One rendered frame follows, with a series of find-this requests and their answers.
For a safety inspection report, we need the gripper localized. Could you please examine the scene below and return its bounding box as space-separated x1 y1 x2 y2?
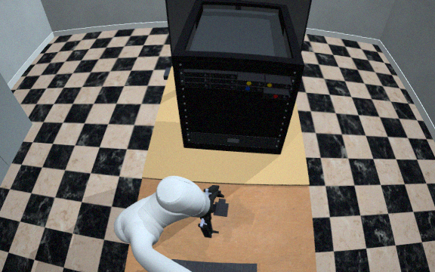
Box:
198 185 224 238

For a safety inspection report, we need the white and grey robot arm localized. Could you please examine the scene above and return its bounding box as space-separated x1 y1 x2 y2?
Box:
114 176 210 272

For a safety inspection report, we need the tan flat board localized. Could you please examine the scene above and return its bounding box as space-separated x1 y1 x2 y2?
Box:
142 67 310 186

